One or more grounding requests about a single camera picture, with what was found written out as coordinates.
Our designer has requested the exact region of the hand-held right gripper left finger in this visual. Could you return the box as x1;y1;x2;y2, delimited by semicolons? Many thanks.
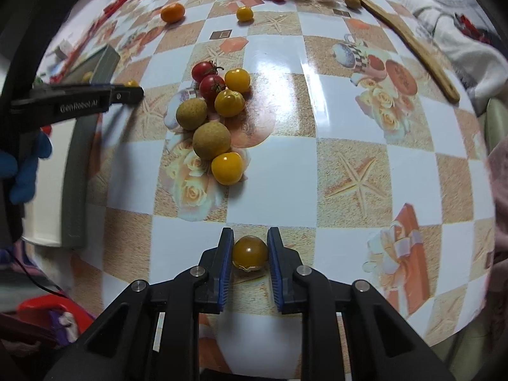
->
42;227;235;381

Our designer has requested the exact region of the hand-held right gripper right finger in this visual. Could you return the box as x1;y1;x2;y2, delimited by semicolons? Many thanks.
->
267;226;457;381

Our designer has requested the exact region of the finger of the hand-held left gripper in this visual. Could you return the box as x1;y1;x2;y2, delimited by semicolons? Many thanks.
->
11;83;144;128

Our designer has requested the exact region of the dark yellow cherry tomato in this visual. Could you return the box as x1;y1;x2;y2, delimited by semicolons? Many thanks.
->
232;235;270;272

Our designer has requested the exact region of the grey rimmed white tray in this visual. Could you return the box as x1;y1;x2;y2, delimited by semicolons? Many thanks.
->
20;45;122;251

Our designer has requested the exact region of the person's left hand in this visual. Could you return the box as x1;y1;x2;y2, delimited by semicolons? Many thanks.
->
0;129;53;205

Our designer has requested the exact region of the red plastic stool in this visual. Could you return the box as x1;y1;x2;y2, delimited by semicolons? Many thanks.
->
16;294;97;346

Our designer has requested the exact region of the small orange mandarin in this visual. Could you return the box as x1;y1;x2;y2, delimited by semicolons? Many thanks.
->
160;3;186;23

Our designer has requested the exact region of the printed checkered tablecloth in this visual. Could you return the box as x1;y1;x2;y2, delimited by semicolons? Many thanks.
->
36;0;497;379

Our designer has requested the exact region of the long wooden spatula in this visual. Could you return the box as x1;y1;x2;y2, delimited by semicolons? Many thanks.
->
359;0;461;103

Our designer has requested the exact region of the white cloth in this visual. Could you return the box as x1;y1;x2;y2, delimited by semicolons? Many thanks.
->
363;0;506;102

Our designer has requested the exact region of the black cable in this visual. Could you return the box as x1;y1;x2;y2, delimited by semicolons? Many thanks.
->
4;246;70;299

